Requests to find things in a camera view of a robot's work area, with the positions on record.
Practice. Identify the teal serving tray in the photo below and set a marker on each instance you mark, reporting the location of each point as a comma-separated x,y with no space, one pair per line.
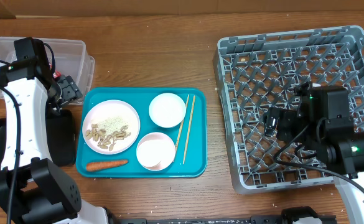
139,99

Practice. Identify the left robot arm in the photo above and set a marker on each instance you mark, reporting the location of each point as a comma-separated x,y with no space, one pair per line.
33,189

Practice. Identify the pink-white bowl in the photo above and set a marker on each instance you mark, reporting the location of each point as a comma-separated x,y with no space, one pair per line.
155,151

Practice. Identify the white round plate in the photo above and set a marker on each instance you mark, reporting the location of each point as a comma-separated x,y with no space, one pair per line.
111,108

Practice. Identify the peanut shells pile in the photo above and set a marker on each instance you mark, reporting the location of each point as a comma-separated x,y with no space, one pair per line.
105,138

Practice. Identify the black plastic bin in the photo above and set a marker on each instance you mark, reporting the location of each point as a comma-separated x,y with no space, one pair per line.
61,133

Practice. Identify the rice pile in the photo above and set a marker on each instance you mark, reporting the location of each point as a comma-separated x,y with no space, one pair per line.
112,124

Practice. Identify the red snack wrapper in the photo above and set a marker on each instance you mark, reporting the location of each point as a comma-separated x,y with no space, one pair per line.
56,73

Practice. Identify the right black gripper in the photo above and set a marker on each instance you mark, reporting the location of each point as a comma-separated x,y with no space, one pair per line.
289,122

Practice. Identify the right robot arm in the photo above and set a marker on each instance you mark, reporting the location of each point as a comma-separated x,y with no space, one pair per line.
322,123

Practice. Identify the grey dish rack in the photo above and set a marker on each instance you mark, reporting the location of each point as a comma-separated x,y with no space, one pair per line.
255,72

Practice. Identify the white bowl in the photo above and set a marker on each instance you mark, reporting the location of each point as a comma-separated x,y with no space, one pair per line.
167,110

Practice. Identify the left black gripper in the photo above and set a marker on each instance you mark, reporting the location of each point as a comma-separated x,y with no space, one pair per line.
70,91

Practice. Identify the orange carrot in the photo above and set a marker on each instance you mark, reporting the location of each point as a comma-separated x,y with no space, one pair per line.
103,165

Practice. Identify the clear plastic bin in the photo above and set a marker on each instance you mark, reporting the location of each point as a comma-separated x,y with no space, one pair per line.
71,59

